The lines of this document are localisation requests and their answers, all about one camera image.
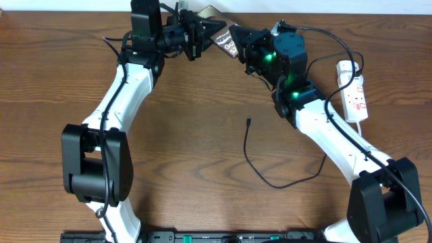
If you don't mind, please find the Samsung Galaxy smartphone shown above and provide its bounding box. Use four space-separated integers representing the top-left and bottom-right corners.
198 5 238 59

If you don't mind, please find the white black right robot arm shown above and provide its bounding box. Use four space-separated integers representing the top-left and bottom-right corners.
229 22 431 242

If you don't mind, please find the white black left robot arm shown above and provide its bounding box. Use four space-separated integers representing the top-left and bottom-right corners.
61 1 226 242

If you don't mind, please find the white power extension socket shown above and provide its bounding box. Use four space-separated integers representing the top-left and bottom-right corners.
336 60 368 123

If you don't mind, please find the black USB charging cable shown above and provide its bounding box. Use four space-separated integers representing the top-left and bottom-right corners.
243 50 365 190

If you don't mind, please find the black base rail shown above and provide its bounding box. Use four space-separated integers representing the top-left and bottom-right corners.
60 229 399 243

